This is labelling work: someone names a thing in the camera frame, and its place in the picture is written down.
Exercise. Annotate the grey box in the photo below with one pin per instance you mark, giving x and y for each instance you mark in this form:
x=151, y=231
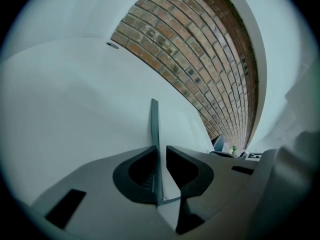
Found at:
x=220, y=142

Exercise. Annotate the dark cover notebook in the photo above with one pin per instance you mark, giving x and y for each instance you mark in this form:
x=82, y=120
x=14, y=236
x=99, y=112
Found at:
x=155, y=124

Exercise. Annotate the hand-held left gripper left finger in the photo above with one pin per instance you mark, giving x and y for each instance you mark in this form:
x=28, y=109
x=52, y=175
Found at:
x=105, y=184

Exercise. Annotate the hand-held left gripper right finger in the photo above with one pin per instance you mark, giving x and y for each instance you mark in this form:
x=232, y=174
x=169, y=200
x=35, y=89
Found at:
x=197, y=174

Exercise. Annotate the recessed ceiling light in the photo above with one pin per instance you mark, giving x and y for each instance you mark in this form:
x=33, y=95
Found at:
x=112, y=45

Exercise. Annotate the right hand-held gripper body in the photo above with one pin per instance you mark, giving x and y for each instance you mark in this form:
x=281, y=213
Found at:
x=255, y=156

